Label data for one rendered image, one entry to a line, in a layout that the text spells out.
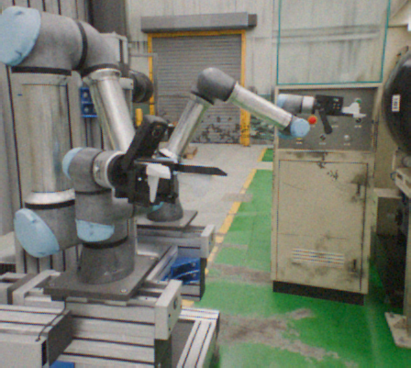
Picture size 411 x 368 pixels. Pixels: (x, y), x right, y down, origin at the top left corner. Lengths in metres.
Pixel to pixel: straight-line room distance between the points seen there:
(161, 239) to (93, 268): 0.51
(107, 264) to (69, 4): 0.72
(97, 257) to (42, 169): 0.27
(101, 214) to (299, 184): 1.59
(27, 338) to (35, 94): 0.57
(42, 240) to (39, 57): 0.39
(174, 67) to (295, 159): 9.12
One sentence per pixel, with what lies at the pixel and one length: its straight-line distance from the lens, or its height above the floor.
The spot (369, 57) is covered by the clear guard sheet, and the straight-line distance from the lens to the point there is 2.24.
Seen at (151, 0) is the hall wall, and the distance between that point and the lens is 11.64.
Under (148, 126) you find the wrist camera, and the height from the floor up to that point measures 1.13.
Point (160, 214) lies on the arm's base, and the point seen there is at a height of 0.75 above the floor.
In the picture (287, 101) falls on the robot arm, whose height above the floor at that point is 1.18.
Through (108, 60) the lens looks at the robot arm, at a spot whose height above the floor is 1.27.
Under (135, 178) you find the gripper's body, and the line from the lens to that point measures 0.66.
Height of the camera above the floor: 1.18
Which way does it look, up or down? 10 degrees down
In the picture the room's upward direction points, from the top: straight up
